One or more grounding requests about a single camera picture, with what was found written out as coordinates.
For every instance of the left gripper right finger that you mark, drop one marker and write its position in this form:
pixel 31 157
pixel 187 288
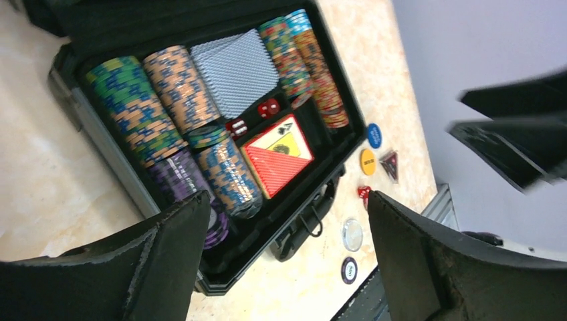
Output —
pixel 432 272

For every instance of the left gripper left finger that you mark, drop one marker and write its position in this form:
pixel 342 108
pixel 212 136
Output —
pixel 144 272

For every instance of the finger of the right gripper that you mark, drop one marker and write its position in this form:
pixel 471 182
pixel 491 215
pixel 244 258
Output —
pixel 533 97
pixel 523 151

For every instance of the red playing card box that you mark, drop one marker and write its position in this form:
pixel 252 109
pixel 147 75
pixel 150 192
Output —
pixel 277 155

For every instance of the black poker set case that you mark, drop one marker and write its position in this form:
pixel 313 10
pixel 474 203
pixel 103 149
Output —
pixel 102 30

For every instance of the purple chip on table right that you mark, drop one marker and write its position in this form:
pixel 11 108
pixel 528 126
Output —
pixel 349 270

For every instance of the purple chip row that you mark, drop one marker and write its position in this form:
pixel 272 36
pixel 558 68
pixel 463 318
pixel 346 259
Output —
pixel 179 177

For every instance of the red black triangle marker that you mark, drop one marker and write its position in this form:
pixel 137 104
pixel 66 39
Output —
pixel 389 163

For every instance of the yellow round button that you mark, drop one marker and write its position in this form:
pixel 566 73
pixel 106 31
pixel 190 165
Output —
pixel 367 162

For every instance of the blue round button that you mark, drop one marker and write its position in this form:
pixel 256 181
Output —
pixel 374 135

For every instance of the red die in case lower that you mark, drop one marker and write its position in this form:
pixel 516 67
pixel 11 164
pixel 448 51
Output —
pixel 237 128

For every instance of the red die in case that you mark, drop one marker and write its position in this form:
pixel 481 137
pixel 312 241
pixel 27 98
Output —
pixel 237 128
pixel 268 108

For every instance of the green blue chip row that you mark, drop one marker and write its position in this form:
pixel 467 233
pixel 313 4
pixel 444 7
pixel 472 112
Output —
pixel 141 119

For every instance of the red die in case upper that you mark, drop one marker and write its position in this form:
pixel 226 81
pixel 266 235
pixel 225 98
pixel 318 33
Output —
pixel 268 108

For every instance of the orange red chip row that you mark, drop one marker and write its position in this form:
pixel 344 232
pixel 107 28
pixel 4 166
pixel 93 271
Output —
pixel 326 94

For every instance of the red white chip in case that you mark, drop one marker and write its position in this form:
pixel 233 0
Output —
pixel 301 99

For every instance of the blue backed card deck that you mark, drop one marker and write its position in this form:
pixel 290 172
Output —
pixel 238 71

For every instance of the green multicolour chip row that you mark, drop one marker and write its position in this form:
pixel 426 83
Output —
pixel 293 74

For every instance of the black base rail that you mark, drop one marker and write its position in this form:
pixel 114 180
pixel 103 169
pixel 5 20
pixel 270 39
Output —
pixel 367 303

